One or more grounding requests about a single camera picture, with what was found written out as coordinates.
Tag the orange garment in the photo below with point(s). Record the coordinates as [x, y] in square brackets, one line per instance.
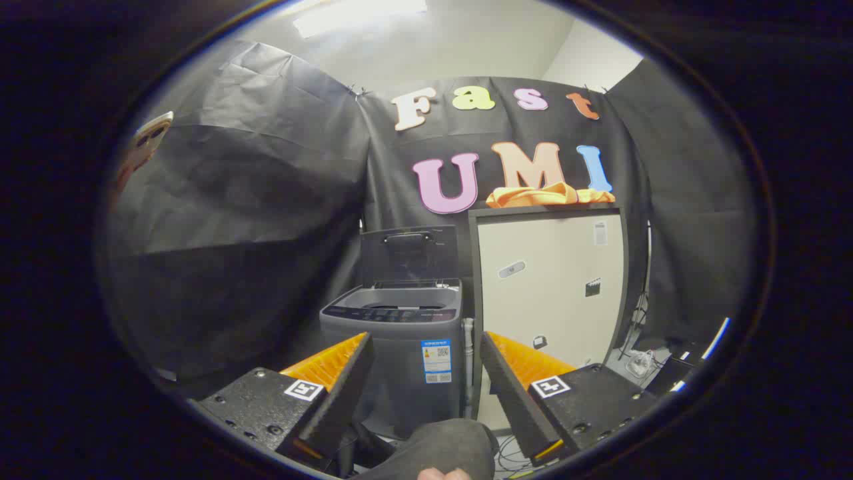
[533, 194]

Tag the person's dark trouser leg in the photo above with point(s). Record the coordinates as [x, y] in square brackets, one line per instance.
[440, 450]

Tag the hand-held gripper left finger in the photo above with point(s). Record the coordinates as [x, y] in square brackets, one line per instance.
[343, 393]

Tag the dark grey washing machine lid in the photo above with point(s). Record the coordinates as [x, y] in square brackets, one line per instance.
[410, 260]

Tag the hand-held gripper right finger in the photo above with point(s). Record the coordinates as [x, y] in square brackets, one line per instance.
[513, 393]

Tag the grey washing machine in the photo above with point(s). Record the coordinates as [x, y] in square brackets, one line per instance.
[400, 360]

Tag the beige cabinet with dark frame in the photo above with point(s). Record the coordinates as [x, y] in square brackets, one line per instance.
[553, 300]

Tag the black backdrop cloth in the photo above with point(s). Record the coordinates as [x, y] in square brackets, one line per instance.
[253, 200]

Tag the ceiling light panel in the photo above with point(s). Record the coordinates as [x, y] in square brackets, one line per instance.
[360, 14]

